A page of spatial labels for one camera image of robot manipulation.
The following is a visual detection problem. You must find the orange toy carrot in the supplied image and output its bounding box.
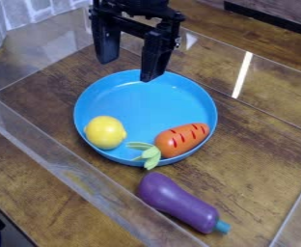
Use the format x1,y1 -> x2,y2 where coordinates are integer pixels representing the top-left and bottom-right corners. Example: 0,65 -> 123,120
126,123 -> 209,170

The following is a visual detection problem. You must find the clear acrylic enclosure wall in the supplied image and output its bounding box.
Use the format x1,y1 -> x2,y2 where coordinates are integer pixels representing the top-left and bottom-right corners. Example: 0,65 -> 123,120
0,0 -> 301,247

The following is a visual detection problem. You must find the blue round plate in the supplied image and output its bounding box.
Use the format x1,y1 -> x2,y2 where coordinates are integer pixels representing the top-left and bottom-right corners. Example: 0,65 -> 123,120
71,69 -> 218,168

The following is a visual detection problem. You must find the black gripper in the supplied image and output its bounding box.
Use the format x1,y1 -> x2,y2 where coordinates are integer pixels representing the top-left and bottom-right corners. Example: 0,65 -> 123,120
89,0 -> 185,82

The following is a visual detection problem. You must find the yellow toy lemon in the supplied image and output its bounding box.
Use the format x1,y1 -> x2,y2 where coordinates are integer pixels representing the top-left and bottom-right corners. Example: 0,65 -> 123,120
83,116 -> 127,150

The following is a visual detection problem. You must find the purple toy eggplant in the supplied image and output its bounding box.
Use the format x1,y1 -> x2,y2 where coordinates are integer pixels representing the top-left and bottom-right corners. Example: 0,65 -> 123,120
137,172 -> 230,233

